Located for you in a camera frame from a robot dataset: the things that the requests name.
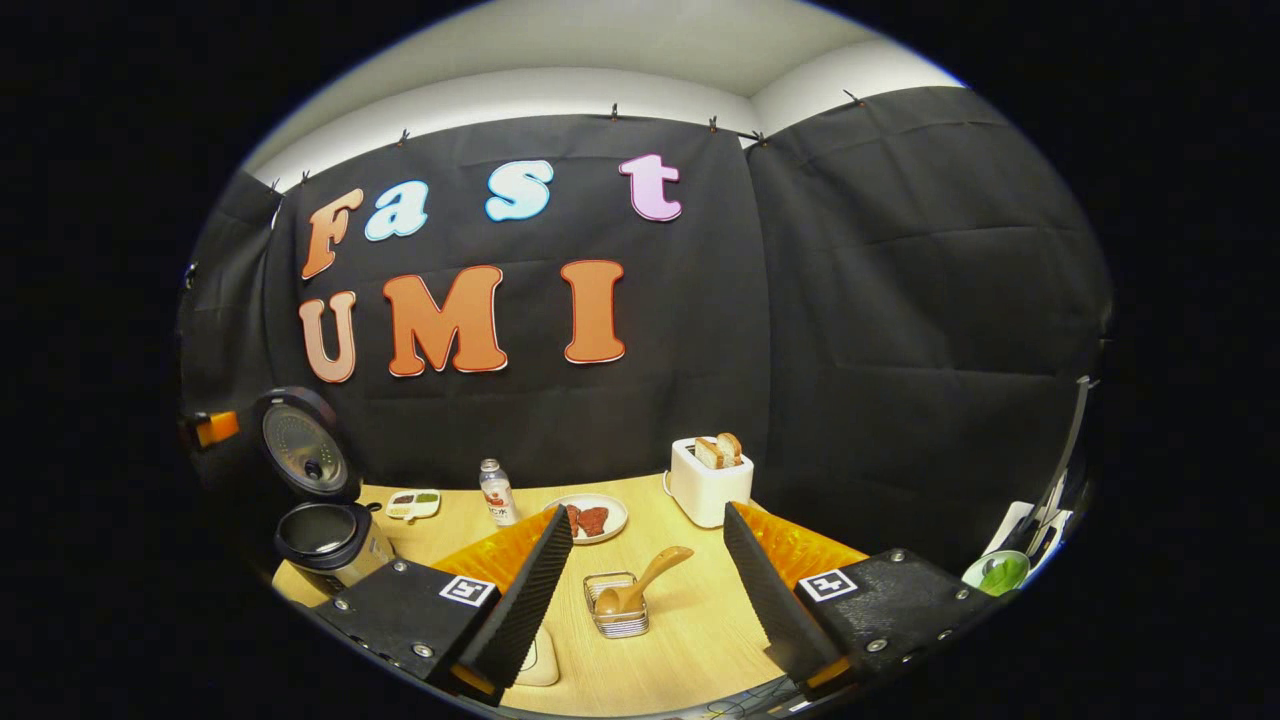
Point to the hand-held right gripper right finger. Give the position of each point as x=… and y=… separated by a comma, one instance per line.
x=765, y=595

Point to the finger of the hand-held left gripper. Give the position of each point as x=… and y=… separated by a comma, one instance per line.
x=215, y=428

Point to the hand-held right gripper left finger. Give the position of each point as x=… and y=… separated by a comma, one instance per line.
x=525, y=600

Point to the wooden spoon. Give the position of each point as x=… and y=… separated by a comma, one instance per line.
x=650, y=575

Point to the black and silver rice cooker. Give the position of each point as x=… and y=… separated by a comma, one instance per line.
x=330, y=550

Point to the red meat piece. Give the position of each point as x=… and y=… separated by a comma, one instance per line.
x=594, y=520
x=573, y=520

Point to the clear bottle with red label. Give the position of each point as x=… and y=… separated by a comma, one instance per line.
x=498, y=500

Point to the white round plate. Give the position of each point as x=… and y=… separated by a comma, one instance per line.
x=612, y=528

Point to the white toaster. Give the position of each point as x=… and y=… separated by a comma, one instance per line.
x=705, y=495

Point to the white divided dish of beans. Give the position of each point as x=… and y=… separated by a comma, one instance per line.
x=413, y=503

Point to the toasted bread slice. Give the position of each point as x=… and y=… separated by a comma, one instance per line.
x=708, y=453
x=731, y=447

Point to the green bowl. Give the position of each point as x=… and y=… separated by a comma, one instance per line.
x=995, y=575

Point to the black backdrop cloth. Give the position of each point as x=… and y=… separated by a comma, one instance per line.
x=850, y=350

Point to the grey metal stand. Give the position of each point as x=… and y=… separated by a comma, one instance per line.
x=1075, y=420

